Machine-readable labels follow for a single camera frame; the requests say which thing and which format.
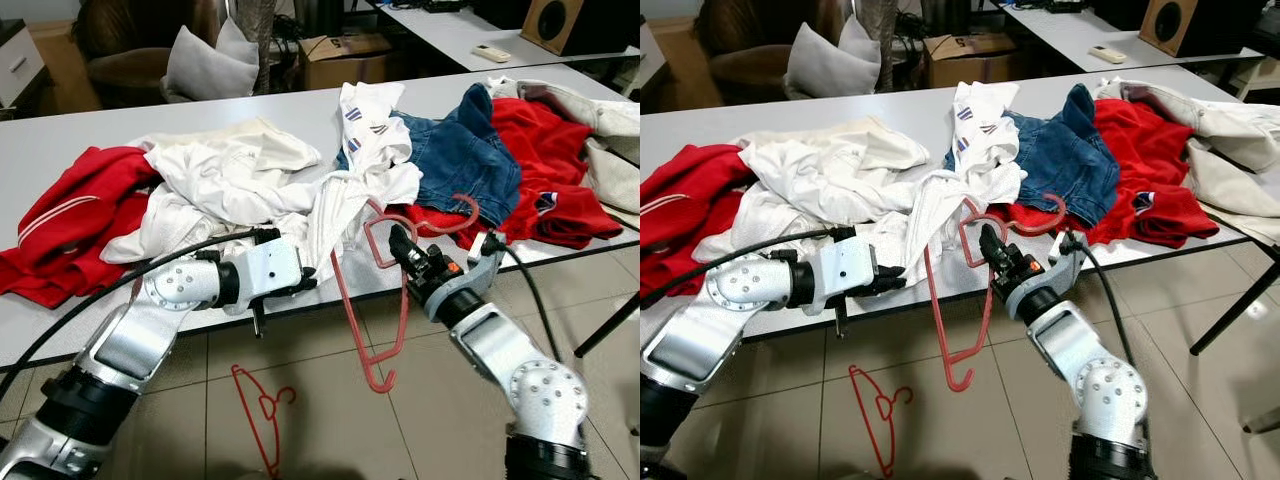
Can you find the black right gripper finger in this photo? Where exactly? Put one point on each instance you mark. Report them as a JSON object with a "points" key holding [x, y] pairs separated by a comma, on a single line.
{"points": [[399, 248], [412, 244], [990, 248], [1002, 244]]}

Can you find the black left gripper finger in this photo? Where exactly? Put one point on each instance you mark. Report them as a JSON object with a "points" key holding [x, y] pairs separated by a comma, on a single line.
{"points": [[895, 289], [895, 272], [308, 271], [309, 289]]}

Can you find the plain white shirt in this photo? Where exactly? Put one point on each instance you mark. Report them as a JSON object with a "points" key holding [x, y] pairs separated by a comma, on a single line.
{"points": [[230, 195], [830, 195]]}

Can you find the red clothes hanger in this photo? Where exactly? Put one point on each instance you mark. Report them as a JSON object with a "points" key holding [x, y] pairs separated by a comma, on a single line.
{"points": [[962, 380], [883, 410], [372, 378], [265, 410]]}

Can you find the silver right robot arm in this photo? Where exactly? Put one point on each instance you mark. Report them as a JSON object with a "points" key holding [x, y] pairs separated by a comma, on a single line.
{"points": [[1105, 390], [540, 390]]}

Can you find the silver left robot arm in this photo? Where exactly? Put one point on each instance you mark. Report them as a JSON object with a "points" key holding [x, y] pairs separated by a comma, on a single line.
{"points": [[120, 340], [700, 340]]}

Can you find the blue denim garment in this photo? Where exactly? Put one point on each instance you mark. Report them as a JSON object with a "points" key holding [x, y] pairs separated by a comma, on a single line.
{"points": [[1070, 160], [460, 160]]}

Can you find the white garment with striped labels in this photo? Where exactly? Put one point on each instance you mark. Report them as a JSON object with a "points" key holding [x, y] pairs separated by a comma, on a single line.
{"points": [[985, 130], [375, 130]]}

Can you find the cream garment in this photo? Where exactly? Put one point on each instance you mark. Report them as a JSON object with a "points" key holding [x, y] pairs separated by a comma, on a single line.
{"points": [[860, 145], [250, 145]]}

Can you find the red shirt with badge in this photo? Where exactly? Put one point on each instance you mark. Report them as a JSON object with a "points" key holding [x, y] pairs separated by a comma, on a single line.
{"points": [[550, 150], [1150, 150]]}

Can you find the black table leg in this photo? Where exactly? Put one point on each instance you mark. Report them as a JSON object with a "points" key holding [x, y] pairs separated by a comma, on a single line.
{"points": [[1235, 312], [608, 324]]}

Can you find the open cardboard box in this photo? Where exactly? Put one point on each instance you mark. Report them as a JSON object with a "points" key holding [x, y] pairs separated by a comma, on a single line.
{"points": [[340, 68], [965, 65]]}

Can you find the red garment with white stripes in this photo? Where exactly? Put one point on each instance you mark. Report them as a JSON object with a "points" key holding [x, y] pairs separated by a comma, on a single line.
{"points": [[690, 200], [80, 200]]}

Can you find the white remote control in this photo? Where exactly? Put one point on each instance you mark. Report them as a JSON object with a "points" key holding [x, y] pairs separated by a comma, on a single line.
{"points": [[1108, 54], [492, 53]]}

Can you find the grey pillow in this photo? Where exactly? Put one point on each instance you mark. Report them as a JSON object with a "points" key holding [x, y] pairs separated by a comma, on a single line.
{"points": [[205, 72], [825, 70]]}

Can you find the beige jacket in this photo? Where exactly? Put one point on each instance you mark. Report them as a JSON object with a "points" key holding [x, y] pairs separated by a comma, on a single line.
{"points": [[600, 110], [1230, 130]]}

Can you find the grey draped pole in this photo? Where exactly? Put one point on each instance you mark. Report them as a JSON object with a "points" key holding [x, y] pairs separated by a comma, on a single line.
{"points": [[260, 40], [880, 40]]}

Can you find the black device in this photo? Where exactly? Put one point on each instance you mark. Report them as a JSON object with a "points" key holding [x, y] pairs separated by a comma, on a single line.
{"points": [[443, 5], [1062, 5]]}

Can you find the brown armchair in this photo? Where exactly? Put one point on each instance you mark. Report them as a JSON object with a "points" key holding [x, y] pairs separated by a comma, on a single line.
{"points": [[745, 70], [120, 70]]}

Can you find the wooden speaker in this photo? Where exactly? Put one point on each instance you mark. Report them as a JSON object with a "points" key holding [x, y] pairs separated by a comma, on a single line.
{"points": [[555, 22], [1175, 25]]}

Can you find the white drawer cabinet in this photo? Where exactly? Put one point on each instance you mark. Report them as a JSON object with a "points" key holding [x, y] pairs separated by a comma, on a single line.
{"points": [[20, 65], [650, 72]]}

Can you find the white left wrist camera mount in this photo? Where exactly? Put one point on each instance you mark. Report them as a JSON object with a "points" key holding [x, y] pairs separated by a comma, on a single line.
{"points": [[268, 270], [848, 272]]}

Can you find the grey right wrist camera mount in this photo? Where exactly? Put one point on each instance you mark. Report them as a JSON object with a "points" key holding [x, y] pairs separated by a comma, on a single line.
{"points": [[1065, 265], [485, 268]]}

